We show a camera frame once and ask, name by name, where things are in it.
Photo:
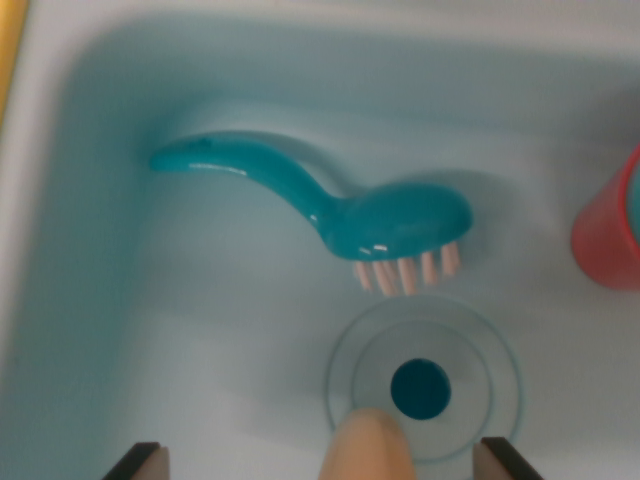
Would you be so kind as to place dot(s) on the teal dish brush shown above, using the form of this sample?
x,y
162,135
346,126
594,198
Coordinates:
x,y
390,220

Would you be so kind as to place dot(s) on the yellow dish rack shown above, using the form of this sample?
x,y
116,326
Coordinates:
x,y
10,50

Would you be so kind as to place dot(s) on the light blue toy sink unit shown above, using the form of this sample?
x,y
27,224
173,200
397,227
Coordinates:
x,y
150,325

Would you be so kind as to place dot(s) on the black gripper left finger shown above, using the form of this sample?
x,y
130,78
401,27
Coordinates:
x,y
145,465

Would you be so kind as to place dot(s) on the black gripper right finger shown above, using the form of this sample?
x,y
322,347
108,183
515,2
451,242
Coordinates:
x,y
500,462

